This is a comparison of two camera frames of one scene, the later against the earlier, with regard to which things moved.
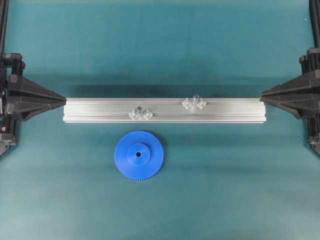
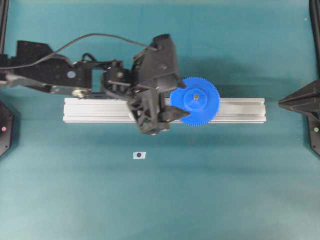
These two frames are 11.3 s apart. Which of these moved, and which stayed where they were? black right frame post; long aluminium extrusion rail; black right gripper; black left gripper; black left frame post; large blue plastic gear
Moved: black right gripper; black left gripper; large blue plastic gear
Stayed: long aluminium extrusion rail; black right frame post; black left frame post
